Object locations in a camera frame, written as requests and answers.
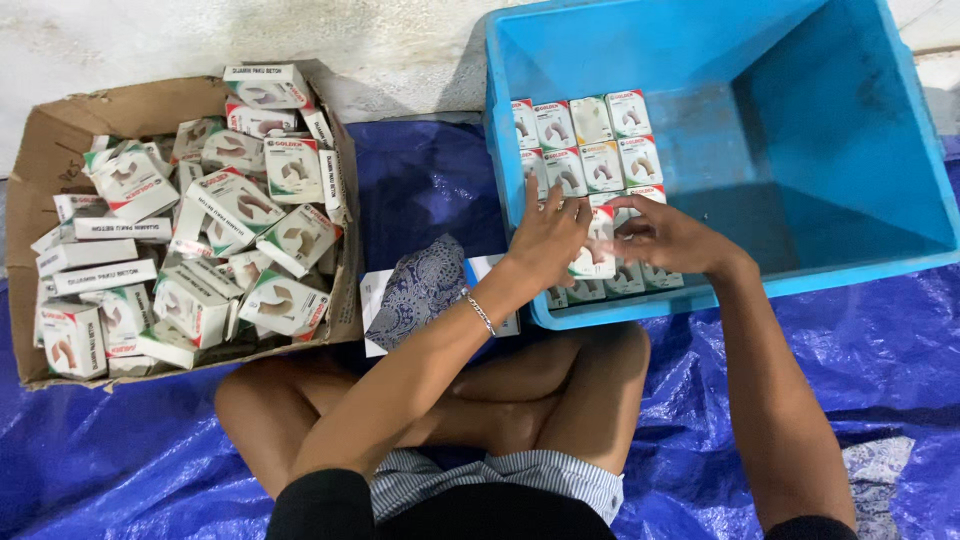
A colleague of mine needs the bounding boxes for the person's left hand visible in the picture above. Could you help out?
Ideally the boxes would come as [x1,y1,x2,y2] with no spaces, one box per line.
[504,178,597,292]

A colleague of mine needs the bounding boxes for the person's right hand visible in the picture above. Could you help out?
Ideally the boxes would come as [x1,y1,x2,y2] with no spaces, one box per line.
[604,195,735,276]

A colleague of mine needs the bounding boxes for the small white nail box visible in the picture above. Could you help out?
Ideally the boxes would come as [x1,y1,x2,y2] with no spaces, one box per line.
[568,205,618,281]

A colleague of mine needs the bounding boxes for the rows of packed white boxes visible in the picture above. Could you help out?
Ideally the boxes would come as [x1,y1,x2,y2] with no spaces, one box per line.
[511,89,686,311]

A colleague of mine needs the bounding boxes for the blue paisley cloth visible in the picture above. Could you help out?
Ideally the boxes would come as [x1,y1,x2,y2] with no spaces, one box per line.
[364,233,471,353]

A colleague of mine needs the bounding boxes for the person's right leg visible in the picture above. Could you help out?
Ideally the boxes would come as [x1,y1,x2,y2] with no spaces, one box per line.
[448,322,652,478]

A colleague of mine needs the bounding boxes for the person's leg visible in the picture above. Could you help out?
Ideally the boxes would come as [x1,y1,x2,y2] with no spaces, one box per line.
[213,348,526,501]
[448,322,652,478]

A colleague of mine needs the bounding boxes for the blue plastic crate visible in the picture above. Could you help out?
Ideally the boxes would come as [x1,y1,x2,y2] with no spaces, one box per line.
[483,0,960,331]

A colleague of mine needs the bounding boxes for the blue plastic tarp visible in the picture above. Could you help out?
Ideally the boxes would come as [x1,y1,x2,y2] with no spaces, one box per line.
[0,118,960,540]

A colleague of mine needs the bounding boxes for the striped shorts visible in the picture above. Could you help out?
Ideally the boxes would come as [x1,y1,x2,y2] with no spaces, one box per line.
[369,447,626,526]

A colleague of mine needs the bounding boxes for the black shirt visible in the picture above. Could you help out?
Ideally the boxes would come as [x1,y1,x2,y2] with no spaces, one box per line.
[265,468,861,540]

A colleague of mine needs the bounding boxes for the person's left leg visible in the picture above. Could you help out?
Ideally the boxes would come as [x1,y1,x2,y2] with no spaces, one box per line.
[213,348,526,501]

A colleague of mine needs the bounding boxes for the heap of loose white boxes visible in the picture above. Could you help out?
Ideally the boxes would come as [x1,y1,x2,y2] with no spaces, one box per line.
[30,63,351,380]

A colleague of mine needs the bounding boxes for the pale patterned cloth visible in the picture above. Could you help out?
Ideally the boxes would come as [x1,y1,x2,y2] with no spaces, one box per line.
[841,433,918,540]

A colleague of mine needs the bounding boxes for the brown cardboard carton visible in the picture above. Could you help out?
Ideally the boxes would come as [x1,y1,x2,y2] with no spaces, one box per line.
[6,59,367,392]

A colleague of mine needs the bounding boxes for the silver bracelet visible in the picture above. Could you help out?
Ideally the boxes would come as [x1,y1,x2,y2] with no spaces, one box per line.
[462,291,498,337]

